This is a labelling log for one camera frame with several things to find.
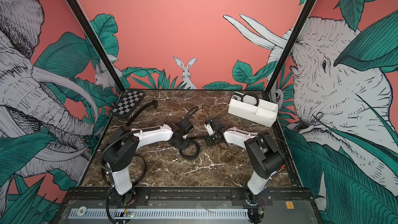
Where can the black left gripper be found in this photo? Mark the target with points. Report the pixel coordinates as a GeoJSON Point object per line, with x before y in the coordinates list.
{"type": "Point", "coordinates": [184, 147]}

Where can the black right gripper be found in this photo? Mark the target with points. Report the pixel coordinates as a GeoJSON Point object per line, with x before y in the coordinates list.
{"type": "Point", "coordinates": [209, 140]}

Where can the long black belt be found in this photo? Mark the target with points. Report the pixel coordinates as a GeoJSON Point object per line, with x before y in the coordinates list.
{"type": "Point", "coordinates": [153, 103]}

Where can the black belt with metal buckle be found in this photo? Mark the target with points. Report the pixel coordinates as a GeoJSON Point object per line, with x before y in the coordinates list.
{"type": "Point", "coordinates": [248, 98]}

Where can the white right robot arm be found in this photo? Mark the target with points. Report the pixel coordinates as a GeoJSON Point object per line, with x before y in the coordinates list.
{"type": "Point", "coordinates": [264, 154]}

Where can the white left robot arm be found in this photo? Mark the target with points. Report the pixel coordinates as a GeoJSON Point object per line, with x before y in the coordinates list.
{"type": "Point", "coordinates": [119, 151]}

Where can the white divided storage box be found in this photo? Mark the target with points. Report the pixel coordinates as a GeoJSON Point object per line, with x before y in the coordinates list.
{"type": "Point", "coordinates": [265, 113]}

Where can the black white checkerboard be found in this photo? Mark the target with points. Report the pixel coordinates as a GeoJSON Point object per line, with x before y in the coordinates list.
{"type": "Point", "coordinates": [128, 103]}

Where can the orange warning sticker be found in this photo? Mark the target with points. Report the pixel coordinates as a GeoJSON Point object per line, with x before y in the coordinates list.
{"type": "Point", "coordinates": [289, 205]}

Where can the black frame post left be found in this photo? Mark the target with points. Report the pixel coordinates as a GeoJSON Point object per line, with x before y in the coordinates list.
{"type": "Point", "coordinates": [94, 40]}

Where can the black frame post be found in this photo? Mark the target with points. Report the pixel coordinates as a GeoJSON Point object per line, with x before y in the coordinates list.
{"type": "Point", "coordinates": [94, 40]}
{"type": "Point", "coordinates": [305, 12]}

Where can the black frame post right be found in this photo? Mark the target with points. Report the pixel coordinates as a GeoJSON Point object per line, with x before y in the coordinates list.
{"type": "Point", "coordinates": [305, 12]}

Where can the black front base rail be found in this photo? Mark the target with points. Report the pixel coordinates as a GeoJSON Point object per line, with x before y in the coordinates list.
{"type": "Point", "coordinates": [239, 196]}

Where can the white slotted cable duct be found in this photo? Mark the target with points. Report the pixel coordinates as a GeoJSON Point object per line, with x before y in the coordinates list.
{"type": "Point", "coordinates": [158, 213]}

